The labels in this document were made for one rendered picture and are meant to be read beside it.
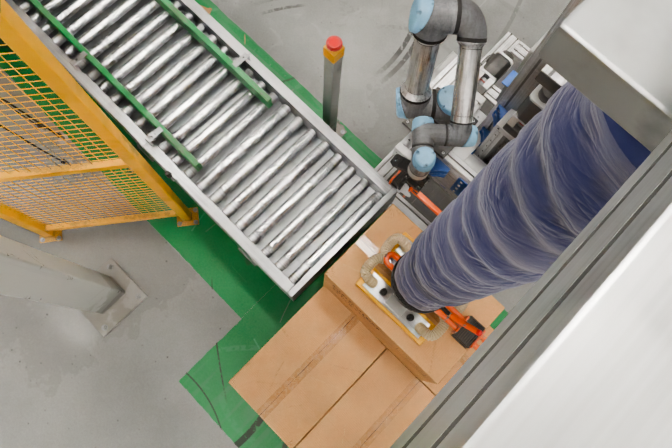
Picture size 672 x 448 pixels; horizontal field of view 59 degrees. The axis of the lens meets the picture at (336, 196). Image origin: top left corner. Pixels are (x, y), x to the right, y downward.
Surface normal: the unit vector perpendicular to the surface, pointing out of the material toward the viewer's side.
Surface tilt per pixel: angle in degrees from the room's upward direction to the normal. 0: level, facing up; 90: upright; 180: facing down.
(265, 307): 0
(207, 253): 0
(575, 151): 77
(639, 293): 0
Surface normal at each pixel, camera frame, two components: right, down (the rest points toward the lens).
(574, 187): -0.70, 0.61
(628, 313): 0.04, -0.25
